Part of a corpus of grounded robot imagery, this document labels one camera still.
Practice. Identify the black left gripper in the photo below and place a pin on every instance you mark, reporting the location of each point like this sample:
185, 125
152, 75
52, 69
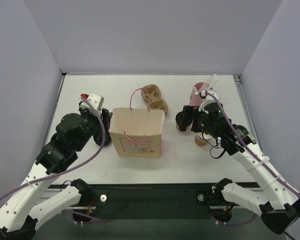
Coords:
104, 120

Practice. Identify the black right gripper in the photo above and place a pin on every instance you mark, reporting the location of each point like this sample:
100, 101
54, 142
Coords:
187, 116

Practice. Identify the pink paper gift bag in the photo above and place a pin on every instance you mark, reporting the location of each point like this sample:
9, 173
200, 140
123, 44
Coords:
137, 132

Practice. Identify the black plastic cup lid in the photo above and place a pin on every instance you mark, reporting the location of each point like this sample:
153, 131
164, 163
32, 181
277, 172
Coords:
181, 118

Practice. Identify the brown paper coffee cup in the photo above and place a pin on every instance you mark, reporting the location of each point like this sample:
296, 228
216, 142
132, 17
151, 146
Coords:
181, 127

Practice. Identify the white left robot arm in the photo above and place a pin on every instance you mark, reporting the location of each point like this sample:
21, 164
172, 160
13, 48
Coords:
21, 216

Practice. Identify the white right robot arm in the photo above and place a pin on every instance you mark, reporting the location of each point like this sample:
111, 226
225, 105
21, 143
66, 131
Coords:
279, 204

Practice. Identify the pink straw holder cup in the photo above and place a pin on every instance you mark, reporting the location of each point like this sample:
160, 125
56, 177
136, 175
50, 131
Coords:
197, 98

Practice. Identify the stack of brown paper cups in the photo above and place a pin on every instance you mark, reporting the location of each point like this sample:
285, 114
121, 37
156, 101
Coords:
201, 139

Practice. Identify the brown pulp cup carrier stack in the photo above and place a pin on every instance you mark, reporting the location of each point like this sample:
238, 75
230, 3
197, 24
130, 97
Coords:
156, 100

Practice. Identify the aluminium frame rail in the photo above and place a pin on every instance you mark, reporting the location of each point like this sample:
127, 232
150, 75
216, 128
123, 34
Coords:
238, 83

